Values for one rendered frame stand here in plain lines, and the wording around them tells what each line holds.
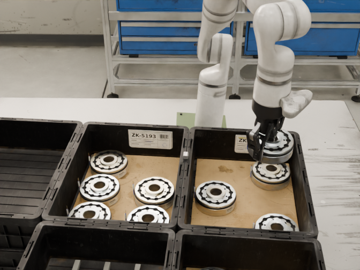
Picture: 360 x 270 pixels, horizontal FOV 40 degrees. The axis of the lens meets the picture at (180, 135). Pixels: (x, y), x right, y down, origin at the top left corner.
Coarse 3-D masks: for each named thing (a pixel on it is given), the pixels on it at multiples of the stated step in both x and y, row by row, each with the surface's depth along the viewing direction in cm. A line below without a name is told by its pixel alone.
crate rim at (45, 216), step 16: (144, 128) 138; (160, 128) 138; (176, 128) 137; (64, 176) 120; (176, 192) 115; (48, 208) 110; (176, 208) 110; (112, 224) 106; (128, 224) 106; (144, 224) 106; (160, 224) 106; (176, 224) 106
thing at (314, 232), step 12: (192, 132) 135; (240, 132) 136; (192, 144) 131; (300, 144) 131; (300, 156) 126; (300, 168) 122; (180, 204) 111; (312, 204) 111; (180, 216) 108; (312, 216) 108; (180, 228) 106; (192, 228) 106; (204, 228) 105; (216, 228) 106; (228, 228) 105; (240, 228) 105; (312, 228) 105
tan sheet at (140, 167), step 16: (128, 160) 141; (144, 160) 141; (160, 160) 141; (176, 160) 141; (128, 176) 135; (144, 176) 135; (160, 176) 135; (176, 176) 135; (128, 192) 130; (112, 208) 125; (128, 208) 125
